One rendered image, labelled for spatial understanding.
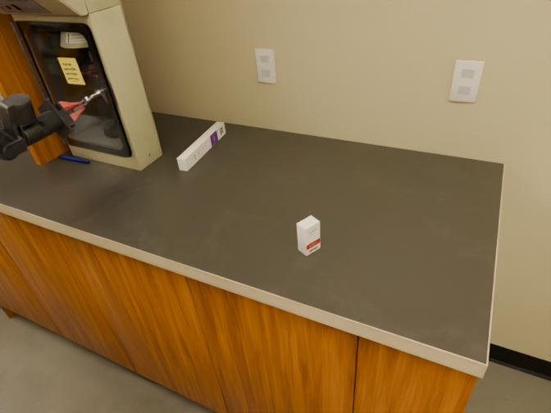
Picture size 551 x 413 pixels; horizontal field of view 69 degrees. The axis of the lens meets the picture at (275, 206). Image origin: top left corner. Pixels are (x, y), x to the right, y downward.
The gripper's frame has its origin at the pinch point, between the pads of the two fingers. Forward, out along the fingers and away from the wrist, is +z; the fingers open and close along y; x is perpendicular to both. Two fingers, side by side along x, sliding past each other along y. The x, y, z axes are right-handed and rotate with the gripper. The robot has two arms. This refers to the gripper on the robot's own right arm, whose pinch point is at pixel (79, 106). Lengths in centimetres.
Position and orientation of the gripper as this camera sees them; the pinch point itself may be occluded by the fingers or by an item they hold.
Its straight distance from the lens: 132.8
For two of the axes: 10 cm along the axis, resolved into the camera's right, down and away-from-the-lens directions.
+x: -7.2, 2.5, 6.5
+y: -5.4, -7.9, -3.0
